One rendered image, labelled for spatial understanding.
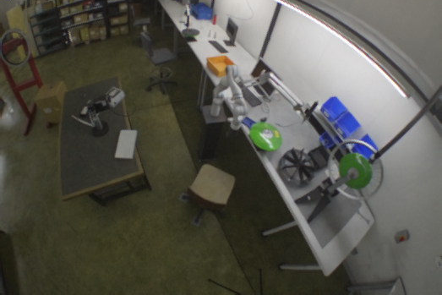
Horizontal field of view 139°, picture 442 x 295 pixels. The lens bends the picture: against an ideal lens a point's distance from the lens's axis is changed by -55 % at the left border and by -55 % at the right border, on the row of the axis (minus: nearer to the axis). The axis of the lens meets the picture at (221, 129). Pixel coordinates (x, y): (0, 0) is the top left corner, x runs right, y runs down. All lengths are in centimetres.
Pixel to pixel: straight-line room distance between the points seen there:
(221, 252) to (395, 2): 309
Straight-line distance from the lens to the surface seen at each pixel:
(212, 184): 175
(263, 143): 155
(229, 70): 133
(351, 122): 207
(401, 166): 204
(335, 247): 182
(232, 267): 231
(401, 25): 192
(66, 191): 161
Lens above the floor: 224
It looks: 50 degrees down
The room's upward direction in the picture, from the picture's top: 16 degrees clockwise
